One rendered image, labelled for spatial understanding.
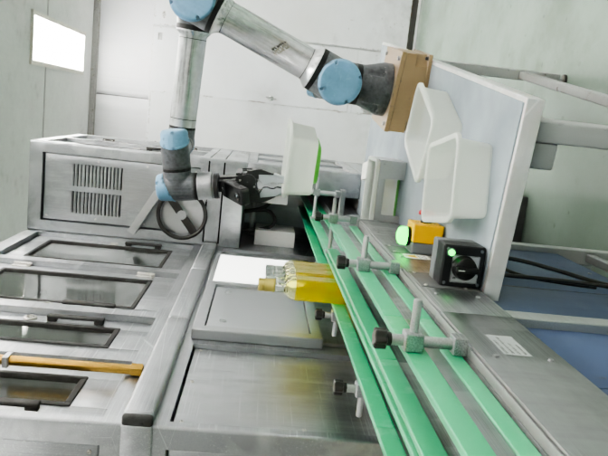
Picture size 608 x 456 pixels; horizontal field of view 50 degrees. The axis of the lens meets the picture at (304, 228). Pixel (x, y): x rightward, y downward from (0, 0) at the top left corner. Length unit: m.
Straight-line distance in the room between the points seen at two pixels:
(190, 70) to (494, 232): 0.98
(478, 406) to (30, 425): 0.84
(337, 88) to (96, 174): 1.44
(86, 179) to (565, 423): 2.40
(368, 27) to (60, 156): 3.34
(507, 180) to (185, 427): 0.74
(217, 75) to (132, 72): 0.91
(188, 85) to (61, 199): 1.21
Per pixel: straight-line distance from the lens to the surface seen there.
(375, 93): 1.86
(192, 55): 1.85
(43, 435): 1.33
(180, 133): 1.75
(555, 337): 1.13
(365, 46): 5.59
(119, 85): 6.10
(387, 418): 1.12
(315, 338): 1.70
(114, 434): 1.30
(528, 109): 1.19
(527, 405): 0.77
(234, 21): 1.71
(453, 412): 0.76
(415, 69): 1.85
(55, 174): 2.91
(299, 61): 1.71
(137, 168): 2.83
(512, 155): 1.21
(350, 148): 5.55
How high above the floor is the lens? 1.19
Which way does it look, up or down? 4 degrees down
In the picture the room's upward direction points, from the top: 84 degrees counter-clockwise
